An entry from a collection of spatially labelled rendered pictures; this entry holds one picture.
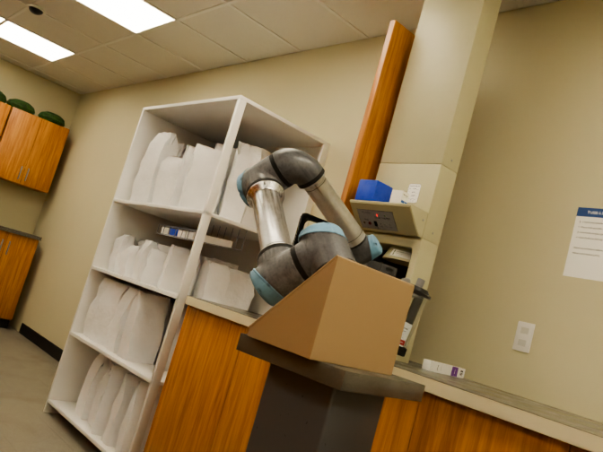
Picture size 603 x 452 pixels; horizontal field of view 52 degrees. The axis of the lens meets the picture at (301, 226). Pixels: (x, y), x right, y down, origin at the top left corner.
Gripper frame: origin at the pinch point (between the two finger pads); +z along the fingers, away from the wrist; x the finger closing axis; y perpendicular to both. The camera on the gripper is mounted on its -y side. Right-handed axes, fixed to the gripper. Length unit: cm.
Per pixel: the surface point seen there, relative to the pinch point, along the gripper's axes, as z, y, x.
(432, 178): -5, 47, 22
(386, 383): -10, -21, -80
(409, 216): -9.1, 28.2, 14.5
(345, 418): -15, -32, -79
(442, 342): 25, -13, 54
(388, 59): -38, 94, 44
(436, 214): 1.1, 33.6, 22.9
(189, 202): -115, 9, 109
